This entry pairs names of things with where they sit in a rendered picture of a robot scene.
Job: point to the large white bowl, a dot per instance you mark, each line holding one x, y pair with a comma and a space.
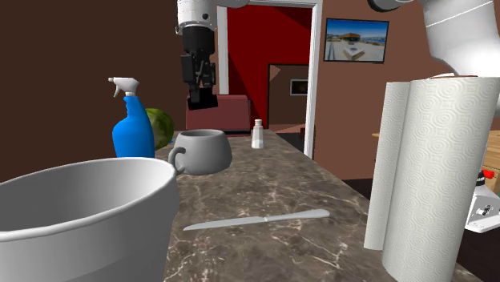
78, 250

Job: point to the white salt shaker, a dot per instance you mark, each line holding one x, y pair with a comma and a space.
257, 136

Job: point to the green watermelon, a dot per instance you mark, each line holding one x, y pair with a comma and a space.
163, 127

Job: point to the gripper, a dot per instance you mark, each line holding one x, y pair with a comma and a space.
198, 41

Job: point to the grey cup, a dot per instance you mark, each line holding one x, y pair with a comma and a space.
207, 155

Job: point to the white door frame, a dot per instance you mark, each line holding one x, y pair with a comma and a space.
313, 78

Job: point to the white paper towel roll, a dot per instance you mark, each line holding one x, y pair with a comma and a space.
425, 175

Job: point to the grey table knife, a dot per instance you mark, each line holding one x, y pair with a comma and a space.
234, 223

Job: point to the dark red armchair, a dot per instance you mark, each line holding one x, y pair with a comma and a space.
234, 115

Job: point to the framed landscape wall picture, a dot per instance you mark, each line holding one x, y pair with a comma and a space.
355, 41

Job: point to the small dark wall picture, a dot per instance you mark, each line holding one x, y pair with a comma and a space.
299, 87

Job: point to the blue spray bottle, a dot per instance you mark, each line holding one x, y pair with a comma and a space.
133, 134

